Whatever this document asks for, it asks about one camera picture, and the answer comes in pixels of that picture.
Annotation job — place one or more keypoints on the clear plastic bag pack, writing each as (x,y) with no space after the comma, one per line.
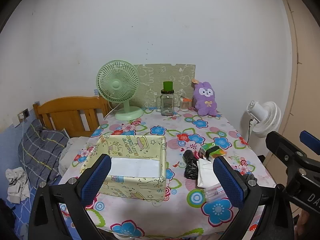
(214,193)

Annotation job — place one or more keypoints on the grey plaid pillow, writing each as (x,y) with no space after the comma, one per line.
(39,152)

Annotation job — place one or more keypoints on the crumpled white cloth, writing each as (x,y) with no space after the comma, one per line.
(18,188)

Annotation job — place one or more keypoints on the black drawstring pouch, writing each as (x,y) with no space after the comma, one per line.
(191,169)

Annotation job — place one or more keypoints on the green tissue pack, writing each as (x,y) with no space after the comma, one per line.
(210,151)

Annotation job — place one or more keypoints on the white standing fan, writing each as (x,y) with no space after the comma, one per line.
(259,119)

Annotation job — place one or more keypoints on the glass mason jar mug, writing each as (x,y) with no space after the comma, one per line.
(165,103)

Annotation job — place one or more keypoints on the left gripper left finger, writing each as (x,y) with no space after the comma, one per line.
(46,219)

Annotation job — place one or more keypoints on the yellow fabric storage box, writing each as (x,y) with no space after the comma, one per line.
(138,165)

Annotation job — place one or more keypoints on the green desk fan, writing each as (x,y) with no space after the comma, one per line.
(117,82)

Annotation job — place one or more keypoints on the purple plush bunny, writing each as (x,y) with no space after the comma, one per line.
(204,98)

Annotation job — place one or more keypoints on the floral tablecloth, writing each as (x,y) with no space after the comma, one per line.
(184,212)

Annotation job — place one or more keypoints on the white cloth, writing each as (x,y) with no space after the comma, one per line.
(206,176)
(18,188)

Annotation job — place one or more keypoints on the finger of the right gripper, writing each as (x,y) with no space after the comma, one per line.
(310,141)
(302,188)

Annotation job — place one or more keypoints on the green cup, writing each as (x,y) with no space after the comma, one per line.
(167,86)

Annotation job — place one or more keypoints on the wall power outlet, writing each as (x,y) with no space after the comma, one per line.
(23,115)

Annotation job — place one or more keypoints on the green patterned board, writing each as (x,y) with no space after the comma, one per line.
(152,76)

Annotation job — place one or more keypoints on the cotton swab container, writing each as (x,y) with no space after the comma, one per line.
(185,103)

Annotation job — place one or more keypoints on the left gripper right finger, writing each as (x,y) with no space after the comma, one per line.
(244,193)

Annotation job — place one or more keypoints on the beige wardrobe door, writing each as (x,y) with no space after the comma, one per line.
(282,43)

